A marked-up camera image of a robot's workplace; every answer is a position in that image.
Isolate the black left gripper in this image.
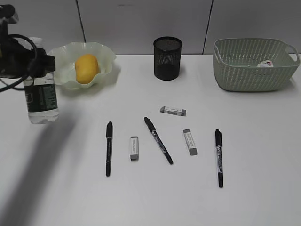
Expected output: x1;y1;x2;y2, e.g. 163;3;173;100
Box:
0;4;55;79

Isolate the clear water bottle green label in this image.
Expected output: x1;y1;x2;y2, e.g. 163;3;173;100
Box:
24;37;59;124

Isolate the yellow mango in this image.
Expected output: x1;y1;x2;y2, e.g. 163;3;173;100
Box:
75;54;99;84

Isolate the grey white eraser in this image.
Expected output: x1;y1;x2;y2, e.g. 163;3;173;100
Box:
183;129;198;156
160;106;186;116
130;136;139;161

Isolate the white waste paper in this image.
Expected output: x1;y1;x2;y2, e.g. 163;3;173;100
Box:
257;60;273;68

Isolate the pale green wavy plate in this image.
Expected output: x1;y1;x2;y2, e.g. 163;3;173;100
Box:
48;42;116;89

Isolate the black mesh pen holder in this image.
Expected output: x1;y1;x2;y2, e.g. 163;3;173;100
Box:
153;36;182;81

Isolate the grey white eraser top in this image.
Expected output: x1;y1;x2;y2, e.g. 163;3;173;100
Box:
160;106;186;116

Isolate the pale green woven basket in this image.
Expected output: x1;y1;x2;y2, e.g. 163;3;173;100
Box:
213;38;301;92

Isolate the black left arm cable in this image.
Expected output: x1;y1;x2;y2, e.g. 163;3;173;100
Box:
0;34;38;93

